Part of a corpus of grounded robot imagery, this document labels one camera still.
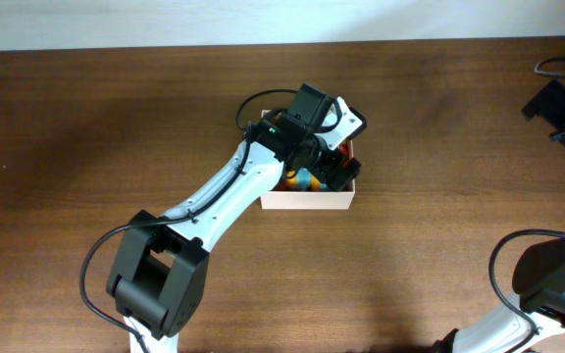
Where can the beige cardboard box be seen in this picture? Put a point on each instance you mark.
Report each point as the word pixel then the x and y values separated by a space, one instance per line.
pixel 310 200

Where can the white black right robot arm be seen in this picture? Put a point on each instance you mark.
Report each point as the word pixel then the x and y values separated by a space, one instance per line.
pixel 535 308

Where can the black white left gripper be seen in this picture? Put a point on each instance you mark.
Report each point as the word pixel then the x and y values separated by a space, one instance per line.
pixel 343 173

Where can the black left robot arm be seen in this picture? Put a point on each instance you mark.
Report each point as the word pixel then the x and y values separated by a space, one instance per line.
pixel 157 279

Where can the blue orange toy figure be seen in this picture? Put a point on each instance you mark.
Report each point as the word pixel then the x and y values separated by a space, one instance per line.
pixel 301 180

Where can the red ball with white letters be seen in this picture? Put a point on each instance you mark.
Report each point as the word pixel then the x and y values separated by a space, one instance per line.
pixel 343 148

